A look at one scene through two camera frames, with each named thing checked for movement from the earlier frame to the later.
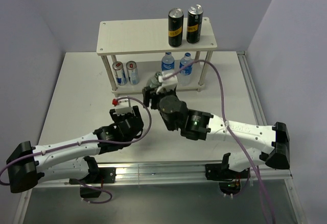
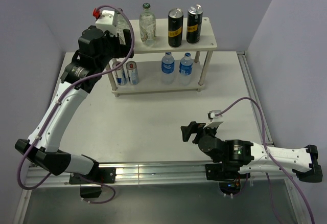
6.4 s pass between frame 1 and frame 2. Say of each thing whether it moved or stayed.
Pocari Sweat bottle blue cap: stayed
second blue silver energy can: stayed
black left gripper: moved
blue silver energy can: stayed
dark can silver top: stayed
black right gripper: moved
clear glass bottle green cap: moved
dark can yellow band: stayed
